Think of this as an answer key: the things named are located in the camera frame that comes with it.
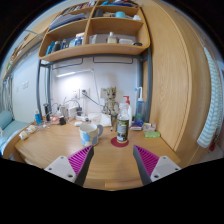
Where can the green packet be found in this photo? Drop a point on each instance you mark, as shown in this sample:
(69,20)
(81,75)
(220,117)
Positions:
(152,134)

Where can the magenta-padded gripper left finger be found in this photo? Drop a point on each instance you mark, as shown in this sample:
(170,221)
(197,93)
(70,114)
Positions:
(71,166)

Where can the bed with blue sheet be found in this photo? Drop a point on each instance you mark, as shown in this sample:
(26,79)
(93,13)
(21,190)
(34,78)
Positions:
(10,133)

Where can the pale snack packet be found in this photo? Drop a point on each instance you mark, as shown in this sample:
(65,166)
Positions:
(149,126)

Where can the wooden wardrobe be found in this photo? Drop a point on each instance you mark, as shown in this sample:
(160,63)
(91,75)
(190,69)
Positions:
(176,76)

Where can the blue bottle with white nozzle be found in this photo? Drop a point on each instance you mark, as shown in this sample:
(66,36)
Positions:
(140,108)

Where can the small blue bottle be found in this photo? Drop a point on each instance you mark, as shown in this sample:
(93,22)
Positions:
(38,118)

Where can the cream mug with blue map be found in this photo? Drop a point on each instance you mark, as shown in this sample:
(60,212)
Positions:
(88,135)

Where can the small white roll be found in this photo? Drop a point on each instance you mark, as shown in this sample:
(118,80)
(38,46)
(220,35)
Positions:
(32,128)
(23,135)

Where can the small white oval object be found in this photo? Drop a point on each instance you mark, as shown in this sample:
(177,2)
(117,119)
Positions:
(78,124)

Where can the brown tree creature figurine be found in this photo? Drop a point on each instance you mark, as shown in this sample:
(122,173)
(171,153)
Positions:
(111,101)

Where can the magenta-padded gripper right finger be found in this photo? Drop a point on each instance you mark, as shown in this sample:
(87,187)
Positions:
(156,166)

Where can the wooden shelf unit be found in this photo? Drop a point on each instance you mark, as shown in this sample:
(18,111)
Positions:
(96,49)

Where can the green white striped towel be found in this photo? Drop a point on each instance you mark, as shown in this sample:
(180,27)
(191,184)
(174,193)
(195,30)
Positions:
(210,116)

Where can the light blue pillow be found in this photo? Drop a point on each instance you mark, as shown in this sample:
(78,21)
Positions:
(5,119)

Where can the white tissue pack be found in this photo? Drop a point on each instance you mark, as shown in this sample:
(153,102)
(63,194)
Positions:
(101,119)

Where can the tall black device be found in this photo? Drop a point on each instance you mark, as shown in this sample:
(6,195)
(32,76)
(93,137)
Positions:
(46,112)

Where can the blue flat pack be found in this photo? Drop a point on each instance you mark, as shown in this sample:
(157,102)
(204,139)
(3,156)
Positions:
(136,125)

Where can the small black jar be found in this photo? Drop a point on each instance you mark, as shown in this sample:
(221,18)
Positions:
(62,120)

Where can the clear bottle with dark label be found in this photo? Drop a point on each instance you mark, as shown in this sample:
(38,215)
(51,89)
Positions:
(122,128)

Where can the white pump bottle red cap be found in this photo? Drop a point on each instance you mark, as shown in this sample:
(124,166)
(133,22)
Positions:
(128,101)

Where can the flat round red coaster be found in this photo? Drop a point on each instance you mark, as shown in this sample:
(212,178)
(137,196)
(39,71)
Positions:
(115,143)

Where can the white charger block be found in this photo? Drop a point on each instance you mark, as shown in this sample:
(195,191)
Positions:
(72,112)

